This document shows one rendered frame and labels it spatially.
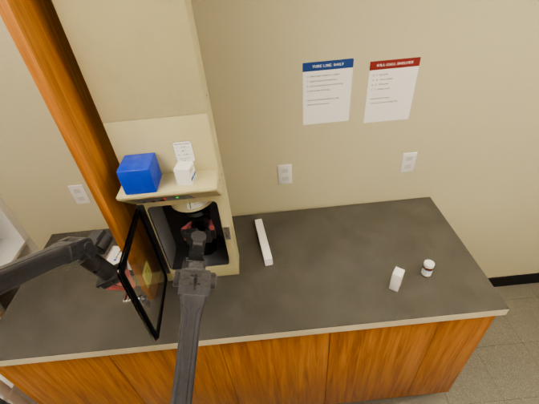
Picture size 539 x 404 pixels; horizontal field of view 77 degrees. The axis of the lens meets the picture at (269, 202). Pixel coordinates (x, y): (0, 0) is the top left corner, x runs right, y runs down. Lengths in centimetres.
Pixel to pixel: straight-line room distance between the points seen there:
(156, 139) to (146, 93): 15
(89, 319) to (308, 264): 95
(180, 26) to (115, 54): 20
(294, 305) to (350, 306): 22
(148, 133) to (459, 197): 168
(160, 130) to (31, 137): 84
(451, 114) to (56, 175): 189
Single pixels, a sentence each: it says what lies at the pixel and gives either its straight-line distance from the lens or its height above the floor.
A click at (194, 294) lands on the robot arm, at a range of 84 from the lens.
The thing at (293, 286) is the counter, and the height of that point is 94.
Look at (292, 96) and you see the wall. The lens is 153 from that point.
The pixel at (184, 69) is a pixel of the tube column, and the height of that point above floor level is 185.
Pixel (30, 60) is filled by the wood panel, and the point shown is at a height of 193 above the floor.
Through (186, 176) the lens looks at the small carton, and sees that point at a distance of 110.
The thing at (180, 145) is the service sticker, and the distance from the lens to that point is 114.
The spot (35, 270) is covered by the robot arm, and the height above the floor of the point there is 151.
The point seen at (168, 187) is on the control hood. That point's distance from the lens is 113.
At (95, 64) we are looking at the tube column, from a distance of 110.
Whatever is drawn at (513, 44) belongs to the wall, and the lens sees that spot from 183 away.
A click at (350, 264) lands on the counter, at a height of 94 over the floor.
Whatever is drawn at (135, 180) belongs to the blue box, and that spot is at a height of 156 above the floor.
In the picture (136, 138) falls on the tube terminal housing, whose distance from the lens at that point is 116.
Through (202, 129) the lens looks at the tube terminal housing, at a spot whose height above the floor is 166.
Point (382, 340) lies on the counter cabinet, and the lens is 163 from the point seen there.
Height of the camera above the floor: 214
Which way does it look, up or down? 39 degrees down
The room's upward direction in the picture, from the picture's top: 5 degrees counter-clockwise
